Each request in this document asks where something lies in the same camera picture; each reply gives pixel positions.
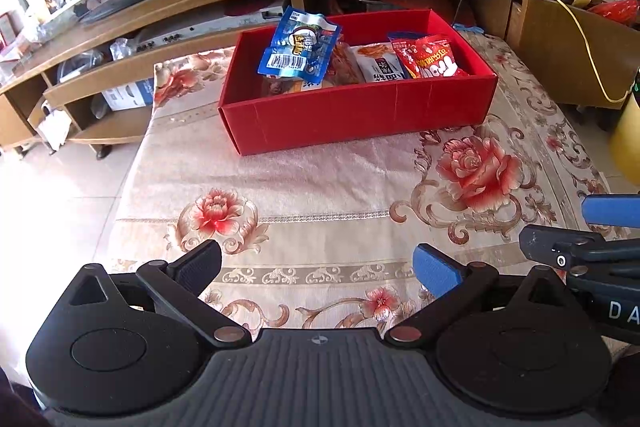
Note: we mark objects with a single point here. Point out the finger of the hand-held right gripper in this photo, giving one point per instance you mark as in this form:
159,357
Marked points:
575,252
615,211

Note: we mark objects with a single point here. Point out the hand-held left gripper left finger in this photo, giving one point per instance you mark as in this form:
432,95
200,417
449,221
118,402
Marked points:
200,264

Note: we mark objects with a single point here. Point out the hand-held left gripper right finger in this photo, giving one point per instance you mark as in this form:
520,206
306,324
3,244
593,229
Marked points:
435,272

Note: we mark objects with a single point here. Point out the red cardboard box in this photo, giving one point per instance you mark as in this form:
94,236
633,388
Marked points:
350,117

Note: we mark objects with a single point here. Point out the red snack packet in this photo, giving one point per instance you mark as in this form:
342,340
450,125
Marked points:
435,57

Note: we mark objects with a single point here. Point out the white orange snack packet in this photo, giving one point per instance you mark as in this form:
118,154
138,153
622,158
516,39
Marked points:
377,64

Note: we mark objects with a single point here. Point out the orange printed snack packet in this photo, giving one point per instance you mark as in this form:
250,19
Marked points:
345,62

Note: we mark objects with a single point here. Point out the light blue snack packet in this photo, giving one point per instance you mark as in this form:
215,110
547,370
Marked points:
295,47

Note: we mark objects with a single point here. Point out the dark blue snack packet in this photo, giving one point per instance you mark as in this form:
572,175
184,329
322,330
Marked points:
405,36

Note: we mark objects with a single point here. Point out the yellow trash bin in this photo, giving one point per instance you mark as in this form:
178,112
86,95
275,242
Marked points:
627,137

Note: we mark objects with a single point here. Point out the floral tablecloth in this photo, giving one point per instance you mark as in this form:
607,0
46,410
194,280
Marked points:
310,192

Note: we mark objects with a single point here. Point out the white blue carton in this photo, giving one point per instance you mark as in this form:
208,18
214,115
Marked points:
127,96

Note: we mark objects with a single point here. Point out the red plastic bag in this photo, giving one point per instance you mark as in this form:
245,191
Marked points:
617,11

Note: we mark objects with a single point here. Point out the clear plastic bag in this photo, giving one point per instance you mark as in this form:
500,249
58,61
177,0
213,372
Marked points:
80,66

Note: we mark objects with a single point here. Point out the silver media player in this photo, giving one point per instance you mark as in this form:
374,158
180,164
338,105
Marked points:
200,32

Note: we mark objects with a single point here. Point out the blue plastic piece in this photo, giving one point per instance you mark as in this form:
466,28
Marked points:
467,27

